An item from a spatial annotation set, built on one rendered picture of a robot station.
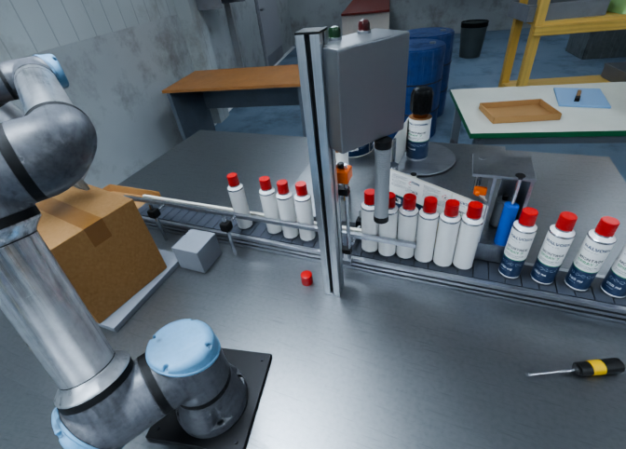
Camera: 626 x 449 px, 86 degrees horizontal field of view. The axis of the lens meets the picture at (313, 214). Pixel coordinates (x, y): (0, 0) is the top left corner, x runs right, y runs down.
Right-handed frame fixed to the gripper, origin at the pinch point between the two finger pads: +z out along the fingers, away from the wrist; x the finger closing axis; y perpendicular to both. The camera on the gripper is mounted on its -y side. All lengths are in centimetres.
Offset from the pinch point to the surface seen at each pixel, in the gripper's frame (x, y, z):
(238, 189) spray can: -24.9, 20.3, 27.6
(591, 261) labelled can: -111, 13, 65
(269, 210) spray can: -33, 18, 36
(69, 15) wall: 170, 170, -56
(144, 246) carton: -4.8, -4.5, 21.6
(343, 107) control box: -76, 10, 7
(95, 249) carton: -6.4, -13.3, 10.7
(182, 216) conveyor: 8.3, 18.1, 32.2
